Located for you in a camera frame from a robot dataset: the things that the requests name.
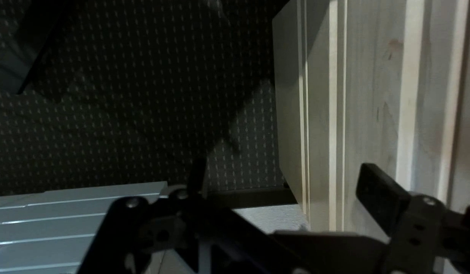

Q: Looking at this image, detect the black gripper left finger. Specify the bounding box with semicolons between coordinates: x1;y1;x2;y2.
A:
187;159;206;197

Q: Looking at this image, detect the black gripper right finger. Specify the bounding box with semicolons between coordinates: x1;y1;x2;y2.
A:
355;163;410;236

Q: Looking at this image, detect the white ribbed radiator box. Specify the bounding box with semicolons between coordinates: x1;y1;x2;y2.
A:
0;183;164;274

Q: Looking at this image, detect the wooden drawer cabinet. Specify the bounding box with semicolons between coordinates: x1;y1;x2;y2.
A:
272;0;470;235

